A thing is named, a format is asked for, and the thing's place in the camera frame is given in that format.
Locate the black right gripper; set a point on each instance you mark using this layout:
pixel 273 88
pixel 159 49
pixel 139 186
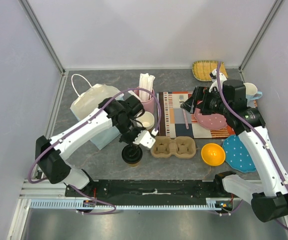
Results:
pixel 198 99

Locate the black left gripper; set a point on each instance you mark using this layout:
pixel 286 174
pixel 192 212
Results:
pixel 130 141

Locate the black cup lid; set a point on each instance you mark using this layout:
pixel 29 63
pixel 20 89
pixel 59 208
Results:
pixel 131 158

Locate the pink polka dot plate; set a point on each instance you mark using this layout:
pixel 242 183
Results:
pixel 213 122

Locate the light blue paper bag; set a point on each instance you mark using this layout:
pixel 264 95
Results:
pixel 87 101

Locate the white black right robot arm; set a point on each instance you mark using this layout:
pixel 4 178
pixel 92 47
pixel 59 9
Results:
pixel 270 201

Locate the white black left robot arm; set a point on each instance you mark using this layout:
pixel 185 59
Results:
pixel 52 153

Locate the yellow woven bamboo tray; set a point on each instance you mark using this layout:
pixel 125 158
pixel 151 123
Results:
pixel 202 68

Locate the brown paper cup stack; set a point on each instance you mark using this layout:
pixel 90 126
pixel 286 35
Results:
pixel 147 121

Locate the colourful patchwork placemat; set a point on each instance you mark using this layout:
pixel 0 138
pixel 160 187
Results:
pixel 172 120

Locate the light blue mug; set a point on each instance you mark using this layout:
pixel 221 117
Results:
pixel 252 92

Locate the pink tin straw holder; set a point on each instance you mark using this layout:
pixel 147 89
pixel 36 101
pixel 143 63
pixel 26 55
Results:
pixel 148 100

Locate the brown cardboard cup carrier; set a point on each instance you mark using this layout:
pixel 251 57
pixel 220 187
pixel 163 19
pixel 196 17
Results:
pixel 182 147

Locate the orange plastic bowl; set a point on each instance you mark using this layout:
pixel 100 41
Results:
pixel 213 154

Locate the blue polka dot plate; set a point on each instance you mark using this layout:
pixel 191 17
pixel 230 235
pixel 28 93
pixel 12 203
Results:
pixel 237 155

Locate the white wrapped straws bundle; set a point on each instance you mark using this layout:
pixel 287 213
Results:
pixel 145 82

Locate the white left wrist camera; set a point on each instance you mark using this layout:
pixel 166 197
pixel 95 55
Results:
pixel 146 138

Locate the pink handled fork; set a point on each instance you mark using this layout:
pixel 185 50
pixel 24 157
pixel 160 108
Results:
pixel 181 100

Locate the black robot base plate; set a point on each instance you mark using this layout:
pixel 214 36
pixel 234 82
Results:
pixel 116 191

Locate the slotted grey cable duct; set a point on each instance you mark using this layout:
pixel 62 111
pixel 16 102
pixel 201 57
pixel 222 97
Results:
pixel 81 204

